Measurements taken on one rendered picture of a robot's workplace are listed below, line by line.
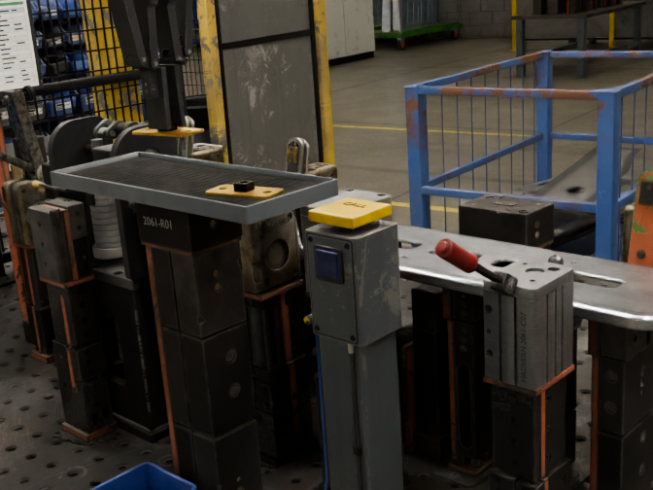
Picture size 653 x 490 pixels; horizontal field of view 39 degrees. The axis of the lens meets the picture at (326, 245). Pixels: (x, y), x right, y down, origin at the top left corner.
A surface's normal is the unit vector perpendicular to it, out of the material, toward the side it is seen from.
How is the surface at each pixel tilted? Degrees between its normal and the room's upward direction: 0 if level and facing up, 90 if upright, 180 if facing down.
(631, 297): 0
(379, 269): 90
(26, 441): 0
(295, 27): 91
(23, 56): 90
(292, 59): 91
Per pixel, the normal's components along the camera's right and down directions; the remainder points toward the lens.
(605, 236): -0.60, 0.27
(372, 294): 0.73, 0.15
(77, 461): -0.07, -0.96
